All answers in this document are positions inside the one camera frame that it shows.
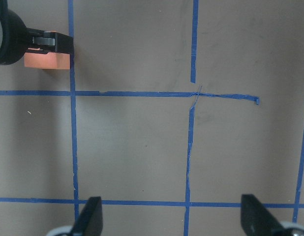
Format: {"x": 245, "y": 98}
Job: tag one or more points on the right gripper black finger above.
{"x": 64, "y": 44}
{"x": 89, "y": 222}
{"x": 256, "y": 220}

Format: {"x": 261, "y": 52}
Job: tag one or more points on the orange foam block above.
{"x": 47, "y": 61}

